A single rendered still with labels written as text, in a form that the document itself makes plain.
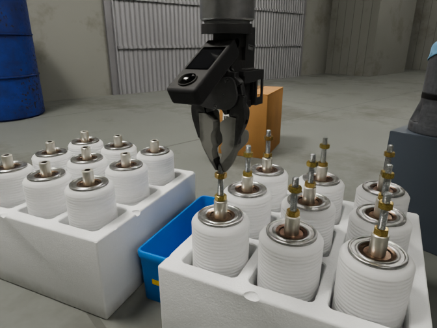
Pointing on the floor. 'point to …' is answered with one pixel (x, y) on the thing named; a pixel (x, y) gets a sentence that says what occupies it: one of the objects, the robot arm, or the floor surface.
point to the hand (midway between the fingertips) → (218, 164)
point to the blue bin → (167, 245)
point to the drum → (18, 64)
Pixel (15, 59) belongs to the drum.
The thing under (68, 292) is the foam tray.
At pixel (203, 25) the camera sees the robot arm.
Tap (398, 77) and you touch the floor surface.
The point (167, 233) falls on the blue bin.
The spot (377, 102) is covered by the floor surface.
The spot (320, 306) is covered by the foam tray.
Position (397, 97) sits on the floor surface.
